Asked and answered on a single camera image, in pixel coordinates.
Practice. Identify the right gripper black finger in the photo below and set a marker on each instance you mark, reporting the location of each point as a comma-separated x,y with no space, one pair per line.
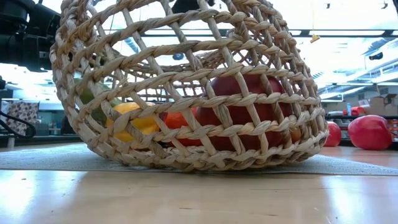
191,5

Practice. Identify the light green fruit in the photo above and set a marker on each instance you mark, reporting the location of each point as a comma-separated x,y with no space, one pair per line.
88,97

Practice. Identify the red orange mango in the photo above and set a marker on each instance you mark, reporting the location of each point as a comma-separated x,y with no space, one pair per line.
175,120

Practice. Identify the yellow bell pepper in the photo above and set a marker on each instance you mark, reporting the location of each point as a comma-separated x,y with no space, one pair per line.
141,124

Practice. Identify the large red apple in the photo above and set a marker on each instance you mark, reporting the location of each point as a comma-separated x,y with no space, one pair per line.
368,132

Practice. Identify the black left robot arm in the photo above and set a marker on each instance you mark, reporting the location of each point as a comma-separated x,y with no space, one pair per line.
11,12

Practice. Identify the dark hanging dome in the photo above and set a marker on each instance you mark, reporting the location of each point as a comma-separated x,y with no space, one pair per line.
178,56

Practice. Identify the patterned hanging cloth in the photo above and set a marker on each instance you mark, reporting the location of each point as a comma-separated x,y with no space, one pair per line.
21,113

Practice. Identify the grey woven table mat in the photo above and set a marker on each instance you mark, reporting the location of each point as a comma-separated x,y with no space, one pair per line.
46,158

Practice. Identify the yellow hanging plug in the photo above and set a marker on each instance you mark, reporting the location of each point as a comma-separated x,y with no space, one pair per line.
314,38

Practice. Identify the red item on shelf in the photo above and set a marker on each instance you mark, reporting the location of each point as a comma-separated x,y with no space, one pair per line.
357,111

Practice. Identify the cardboard box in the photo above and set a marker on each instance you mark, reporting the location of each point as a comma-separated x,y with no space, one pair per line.
382,105

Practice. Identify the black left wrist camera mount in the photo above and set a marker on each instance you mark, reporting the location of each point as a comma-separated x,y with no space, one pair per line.
43,18

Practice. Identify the black ceiling camera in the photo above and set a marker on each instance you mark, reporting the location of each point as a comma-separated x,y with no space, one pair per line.
376,56

